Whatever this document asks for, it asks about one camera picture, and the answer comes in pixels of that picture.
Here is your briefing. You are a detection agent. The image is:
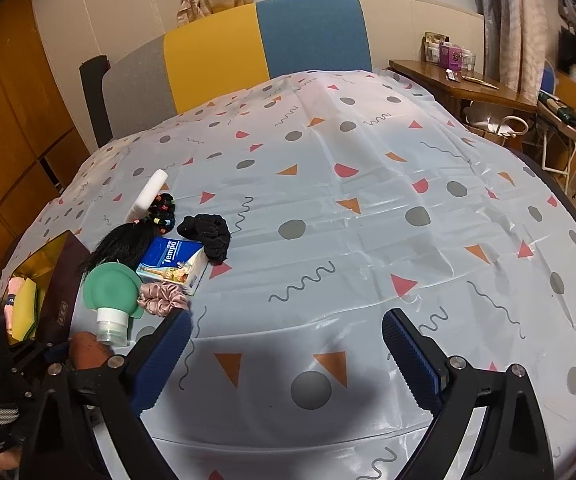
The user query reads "grey upholstered panel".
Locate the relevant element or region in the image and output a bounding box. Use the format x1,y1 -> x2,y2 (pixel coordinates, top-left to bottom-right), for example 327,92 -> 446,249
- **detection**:
102,37 -> 179,148

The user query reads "yellow upholstered panel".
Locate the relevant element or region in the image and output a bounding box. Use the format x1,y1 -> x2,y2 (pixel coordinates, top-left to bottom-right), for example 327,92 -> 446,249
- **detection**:
163,4 -> 270,116

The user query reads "wooden wardrobe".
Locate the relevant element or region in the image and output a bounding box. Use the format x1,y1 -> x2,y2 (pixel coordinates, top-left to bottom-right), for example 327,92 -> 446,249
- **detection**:
0,0 -> 93,306

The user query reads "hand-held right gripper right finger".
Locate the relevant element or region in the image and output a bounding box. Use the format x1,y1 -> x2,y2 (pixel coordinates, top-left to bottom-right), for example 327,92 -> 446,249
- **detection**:
382,308 -> 554,480

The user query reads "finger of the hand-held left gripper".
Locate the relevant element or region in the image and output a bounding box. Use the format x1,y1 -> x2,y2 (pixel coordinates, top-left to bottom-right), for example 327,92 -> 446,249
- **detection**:
10,341 -> 71,368

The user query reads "beige box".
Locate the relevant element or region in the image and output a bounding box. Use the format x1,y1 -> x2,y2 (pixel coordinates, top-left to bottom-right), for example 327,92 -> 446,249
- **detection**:
423,32 -> 451,66

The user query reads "pink soft item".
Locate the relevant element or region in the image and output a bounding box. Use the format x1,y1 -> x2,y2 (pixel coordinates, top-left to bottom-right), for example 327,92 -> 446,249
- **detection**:
6,279 -> 21,322

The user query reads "blue tissue pack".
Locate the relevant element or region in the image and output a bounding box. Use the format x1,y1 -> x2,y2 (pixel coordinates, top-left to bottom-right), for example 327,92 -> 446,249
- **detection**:
135,237 -> 209,295

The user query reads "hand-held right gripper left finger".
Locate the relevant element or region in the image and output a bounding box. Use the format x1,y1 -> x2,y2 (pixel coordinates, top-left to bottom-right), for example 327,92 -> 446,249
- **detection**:
18,308 -> 193,480

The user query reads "dark red box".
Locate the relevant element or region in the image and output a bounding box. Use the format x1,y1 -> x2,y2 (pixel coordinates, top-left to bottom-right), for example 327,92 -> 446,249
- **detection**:
0,230 -> 91,356

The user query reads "brown rounded object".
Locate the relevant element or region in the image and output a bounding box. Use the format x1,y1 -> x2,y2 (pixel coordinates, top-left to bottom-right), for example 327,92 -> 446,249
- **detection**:
70,332 -> 114,370

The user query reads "black panel post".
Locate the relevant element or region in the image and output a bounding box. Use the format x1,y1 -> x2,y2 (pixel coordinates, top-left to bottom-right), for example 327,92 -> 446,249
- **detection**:
79,55 -> 116,148

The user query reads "white folding stand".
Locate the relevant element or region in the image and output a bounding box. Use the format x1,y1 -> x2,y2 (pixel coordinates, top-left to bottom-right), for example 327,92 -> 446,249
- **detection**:
535,92 -> 576,196

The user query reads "blue chair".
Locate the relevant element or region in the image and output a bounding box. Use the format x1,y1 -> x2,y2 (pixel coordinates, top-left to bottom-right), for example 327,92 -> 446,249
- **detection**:
540,60 -> 559,106

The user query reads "pink satin scrunchie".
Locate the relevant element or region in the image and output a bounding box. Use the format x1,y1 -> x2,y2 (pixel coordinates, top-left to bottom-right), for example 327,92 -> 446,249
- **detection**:
138,281 -> 191,318

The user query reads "wooden side desk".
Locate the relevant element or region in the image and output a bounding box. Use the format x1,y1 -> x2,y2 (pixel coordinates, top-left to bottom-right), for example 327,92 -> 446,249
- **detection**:
389,59 -> 539,126

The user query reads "green silicone travel bottle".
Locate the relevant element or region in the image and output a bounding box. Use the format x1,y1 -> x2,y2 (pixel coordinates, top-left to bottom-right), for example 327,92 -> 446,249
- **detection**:
84,262 -> 145,346

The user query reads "white tube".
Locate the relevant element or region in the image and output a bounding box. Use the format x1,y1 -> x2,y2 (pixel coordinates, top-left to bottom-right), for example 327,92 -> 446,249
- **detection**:
125,169 -> 169,223

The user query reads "green umbrella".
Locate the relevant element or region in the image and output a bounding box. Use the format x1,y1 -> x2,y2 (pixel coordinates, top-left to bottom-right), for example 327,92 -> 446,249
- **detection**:
538,91 -> 576,127

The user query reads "patterned white tablecloth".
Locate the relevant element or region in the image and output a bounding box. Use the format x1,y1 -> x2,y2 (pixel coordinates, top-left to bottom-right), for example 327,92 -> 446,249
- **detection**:
0,67 -> 576,480

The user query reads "yellow sponge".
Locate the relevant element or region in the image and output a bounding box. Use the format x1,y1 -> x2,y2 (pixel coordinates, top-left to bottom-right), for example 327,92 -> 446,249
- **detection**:
5,279 -> 44,346

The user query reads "black scrunchie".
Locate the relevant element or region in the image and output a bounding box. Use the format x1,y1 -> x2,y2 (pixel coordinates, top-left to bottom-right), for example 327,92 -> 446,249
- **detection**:
176,213 -> 232,264

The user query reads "white bag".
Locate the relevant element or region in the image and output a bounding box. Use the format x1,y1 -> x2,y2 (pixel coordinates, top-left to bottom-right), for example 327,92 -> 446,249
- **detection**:
463,110 -> 529,148

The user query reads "purple box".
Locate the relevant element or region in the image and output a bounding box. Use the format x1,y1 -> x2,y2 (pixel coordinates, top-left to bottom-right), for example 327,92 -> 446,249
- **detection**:
439,42 -> 464,71

